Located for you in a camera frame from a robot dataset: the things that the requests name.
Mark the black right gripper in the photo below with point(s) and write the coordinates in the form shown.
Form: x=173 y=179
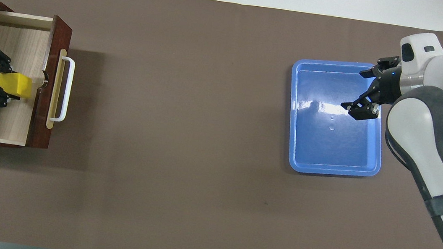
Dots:
x=387 y=85

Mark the yellow block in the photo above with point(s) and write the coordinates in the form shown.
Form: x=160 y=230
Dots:
x=17 y=84

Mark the blue plastic tray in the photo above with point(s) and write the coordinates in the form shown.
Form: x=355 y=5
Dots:
x=328 y=146

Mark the brown paper mat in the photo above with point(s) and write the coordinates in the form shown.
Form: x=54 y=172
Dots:
x=179 y=157

